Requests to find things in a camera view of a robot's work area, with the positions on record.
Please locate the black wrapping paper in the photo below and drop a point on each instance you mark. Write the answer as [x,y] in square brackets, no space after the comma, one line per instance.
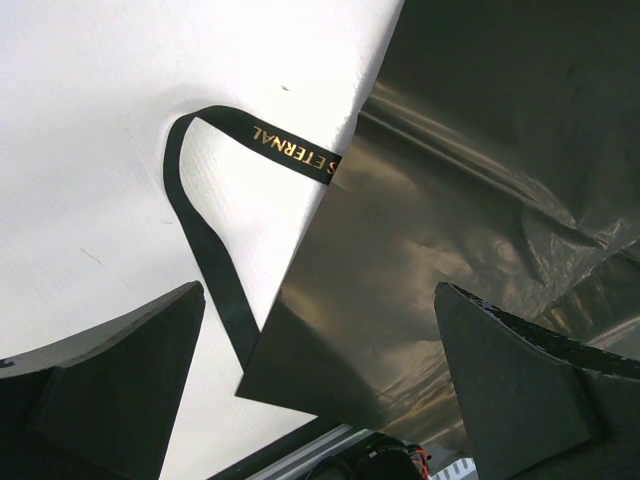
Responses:
[498,150]

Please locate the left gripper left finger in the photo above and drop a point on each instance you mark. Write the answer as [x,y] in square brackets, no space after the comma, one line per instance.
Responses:
[101,404]

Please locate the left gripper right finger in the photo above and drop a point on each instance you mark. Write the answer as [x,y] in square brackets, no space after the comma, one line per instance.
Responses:
[536,404]

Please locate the left white cable duct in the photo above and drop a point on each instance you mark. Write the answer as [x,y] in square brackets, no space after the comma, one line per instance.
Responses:
[461,469]

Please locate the black gold-lettered ribbon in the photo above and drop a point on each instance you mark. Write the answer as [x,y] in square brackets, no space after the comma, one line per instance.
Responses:
[214,261]

